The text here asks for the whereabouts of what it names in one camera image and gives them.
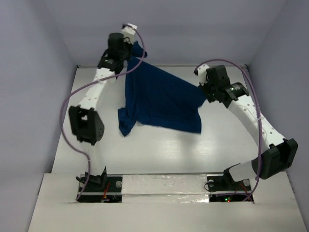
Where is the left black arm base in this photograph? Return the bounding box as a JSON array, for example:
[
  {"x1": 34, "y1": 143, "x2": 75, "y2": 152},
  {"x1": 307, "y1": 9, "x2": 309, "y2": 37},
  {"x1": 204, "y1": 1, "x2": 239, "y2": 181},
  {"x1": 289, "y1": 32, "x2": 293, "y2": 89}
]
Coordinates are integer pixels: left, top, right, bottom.
[{"x1": 76, "y1": 168, "x2": 123, "y2": 203}]

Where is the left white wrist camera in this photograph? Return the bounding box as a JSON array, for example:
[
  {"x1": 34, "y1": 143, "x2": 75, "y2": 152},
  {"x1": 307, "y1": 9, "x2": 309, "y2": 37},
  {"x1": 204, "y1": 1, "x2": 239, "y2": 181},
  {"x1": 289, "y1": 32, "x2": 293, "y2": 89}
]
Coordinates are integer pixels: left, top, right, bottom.
[{"x1": 121, "y1": 23, "x2": 138, "y2": 44}]

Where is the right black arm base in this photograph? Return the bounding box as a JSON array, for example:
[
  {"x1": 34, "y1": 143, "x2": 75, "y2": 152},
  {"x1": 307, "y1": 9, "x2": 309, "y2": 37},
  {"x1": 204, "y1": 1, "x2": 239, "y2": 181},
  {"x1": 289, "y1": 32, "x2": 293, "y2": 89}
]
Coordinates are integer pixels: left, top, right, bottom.
[{"x1": 204, "y1": 175, "x2": 253, "y2": 203}]

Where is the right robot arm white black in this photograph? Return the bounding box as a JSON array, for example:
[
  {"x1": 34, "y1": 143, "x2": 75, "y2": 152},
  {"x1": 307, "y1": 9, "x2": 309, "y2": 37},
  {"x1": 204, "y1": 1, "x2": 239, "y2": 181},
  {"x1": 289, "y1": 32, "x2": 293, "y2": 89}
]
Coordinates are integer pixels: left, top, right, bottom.
[{"x1": 194, "y1": 64, "x2": 298, "y2": 189}]

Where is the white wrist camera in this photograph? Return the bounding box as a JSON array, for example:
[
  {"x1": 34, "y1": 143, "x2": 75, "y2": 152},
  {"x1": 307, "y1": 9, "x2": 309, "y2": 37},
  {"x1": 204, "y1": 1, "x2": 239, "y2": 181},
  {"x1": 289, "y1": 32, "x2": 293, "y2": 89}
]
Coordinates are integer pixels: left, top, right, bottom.
[
  {"x1": 121, "y1": 23, "x2": 138, "y2": 44},
  {"x1": 194, "y1": 65, "x2": 209, "y2": 85}
]

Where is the silver foil tape strip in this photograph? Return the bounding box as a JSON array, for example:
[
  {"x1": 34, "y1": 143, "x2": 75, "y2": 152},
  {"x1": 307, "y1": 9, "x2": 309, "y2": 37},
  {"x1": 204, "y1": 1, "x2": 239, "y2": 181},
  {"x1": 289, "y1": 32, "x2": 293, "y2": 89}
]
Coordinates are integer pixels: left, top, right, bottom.
[{"x1": 121, "y1": 174, "x2": 209, "y2": 203}]

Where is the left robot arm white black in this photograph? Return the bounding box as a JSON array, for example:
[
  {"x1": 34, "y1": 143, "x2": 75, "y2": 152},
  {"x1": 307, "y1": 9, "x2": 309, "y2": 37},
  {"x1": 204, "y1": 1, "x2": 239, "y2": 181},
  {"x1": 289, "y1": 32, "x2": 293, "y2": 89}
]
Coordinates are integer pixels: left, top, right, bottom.
[{"x1": 69, "y1": 31, "x2": 136, "y2": 191}]

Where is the blue t shirt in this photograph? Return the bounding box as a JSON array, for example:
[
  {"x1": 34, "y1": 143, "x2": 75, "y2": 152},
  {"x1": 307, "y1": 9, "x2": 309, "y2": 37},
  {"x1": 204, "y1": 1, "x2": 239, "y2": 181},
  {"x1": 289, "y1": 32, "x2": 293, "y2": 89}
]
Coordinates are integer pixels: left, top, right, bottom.
[{"x1": 118, "y1": 43, "x2": 206, "y2": 136}]

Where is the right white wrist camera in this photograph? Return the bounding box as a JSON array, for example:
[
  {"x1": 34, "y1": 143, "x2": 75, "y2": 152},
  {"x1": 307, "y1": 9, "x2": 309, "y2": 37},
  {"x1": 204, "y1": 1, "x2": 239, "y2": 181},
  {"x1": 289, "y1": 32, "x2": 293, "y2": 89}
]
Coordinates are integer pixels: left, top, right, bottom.
[{"x1": 194, "y1": 65, "x2": 209, "y2": 85}]

